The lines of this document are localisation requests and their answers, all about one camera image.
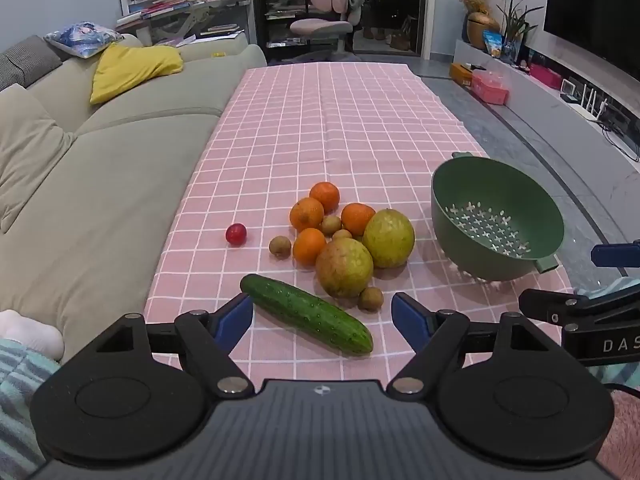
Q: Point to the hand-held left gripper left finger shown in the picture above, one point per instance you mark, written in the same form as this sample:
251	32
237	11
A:
237	317

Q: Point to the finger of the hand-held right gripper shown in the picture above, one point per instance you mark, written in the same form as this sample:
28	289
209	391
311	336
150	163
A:
550	306
615	255

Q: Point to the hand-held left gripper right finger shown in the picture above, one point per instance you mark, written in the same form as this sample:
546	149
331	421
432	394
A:
407	317

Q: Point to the green cucumber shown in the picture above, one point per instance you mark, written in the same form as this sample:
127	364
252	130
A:
305	310

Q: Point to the orange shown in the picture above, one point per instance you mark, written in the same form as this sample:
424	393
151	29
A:
358	218
309	246
324	196
306	213

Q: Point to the green colander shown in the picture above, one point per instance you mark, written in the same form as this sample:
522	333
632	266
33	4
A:
495	200

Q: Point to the white router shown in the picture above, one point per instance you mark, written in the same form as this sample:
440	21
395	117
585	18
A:
592	100

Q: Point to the white television console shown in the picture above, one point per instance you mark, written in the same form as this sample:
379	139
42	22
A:
545	107

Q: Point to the beige sofa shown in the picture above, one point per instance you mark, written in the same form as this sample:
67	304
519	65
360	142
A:
125	185

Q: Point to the magenta box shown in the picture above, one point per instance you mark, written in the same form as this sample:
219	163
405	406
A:
546	75

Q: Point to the pink plastic box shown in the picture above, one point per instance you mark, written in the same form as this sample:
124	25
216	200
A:
490	89

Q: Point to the pink checked tablecloth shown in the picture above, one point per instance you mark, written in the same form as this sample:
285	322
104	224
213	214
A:
325	125

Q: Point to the white soft cloth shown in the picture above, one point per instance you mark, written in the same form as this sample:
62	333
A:
25	332

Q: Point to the striped teal clothing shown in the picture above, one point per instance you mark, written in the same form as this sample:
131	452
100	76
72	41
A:
20	400

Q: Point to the orange box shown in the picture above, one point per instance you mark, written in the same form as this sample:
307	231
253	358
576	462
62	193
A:
461	74

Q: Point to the blue snack bag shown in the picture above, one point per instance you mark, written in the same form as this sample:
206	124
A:
492	42

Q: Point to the black television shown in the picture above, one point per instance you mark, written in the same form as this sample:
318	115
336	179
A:
595	10

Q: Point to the green potted plant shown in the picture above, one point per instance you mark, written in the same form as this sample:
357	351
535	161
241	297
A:
517	22

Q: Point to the gold vase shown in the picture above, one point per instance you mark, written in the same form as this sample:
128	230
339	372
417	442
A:
481	25

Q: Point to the yellow pillow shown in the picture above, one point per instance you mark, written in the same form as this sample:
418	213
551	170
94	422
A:
132	70

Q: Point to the beige sofa cushion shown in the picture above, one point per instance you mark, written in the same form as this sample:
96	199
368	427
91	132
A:
25	150

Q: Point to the cluttered white desk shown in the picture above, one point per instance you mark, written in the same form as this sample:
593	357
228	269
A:
200	10

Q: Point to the dark shelf unit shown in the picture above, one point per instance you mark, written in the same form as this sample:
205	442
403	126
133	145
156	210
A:
280	10

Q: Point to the blue printed pillow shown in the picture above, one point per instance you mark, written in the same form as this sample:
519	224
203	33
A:
82	37

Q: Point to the pink desk chair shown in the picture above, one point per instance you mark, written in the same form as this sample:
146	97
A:
332	5

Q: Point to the grey textured cushion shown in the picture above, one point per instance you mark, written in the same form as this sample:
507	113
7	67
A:
25	60

